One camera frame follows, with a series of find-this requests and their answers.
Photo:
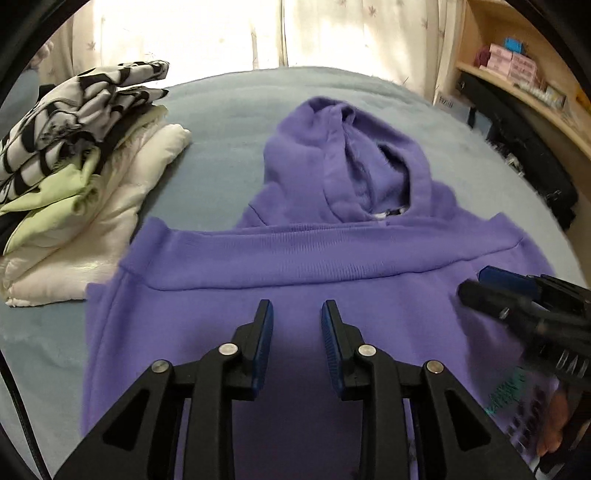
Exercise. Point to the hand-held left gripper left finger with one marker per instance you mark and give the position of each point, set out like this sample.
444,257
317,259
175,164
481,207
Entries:
262,350

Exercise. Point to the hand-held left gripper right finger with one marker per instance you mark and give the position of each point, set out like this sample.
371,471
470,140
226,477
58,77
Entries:
331,350

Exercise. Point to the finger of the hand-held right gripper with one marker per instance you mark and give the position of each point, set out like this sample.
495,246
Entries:
489,297
508,281

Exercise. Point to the purple hoodie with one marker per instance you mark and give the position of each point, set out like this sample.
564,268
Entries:
286,267

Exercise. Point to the pile of folded clothes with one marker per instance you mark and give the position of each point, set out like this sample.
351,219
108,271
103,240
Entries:
120,198

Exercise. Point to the person's right hand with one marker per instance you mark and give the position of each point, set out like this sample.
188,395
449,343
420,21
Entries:
554,415

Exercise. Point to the white cardboard box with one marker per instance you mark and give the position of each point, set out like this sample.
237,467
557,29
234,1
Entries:
450,108

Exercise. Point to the stack of pink boxes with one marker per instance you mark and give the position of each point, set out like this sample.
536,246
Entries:
508,62

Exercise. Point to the blue-grey bed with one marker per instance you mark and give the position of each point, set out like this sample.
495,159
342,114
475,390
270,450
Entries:
217,129

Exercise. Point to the blue toy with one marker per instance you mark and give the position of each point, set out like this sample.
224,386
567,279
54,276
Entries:
515,46

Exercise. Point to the wooden shelf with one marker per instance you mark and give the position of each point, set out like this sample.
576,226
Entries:
466,46

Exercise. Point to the light green garment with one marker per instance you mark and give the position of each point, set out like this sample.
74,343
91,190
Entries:
60,194

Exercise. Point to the black white patterned garment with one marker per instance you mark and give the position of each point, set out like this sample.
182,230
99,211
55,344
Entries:
69,120

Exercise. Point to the cream floral curtain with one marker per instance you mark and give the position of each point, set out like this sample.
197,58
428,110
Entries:
184,37

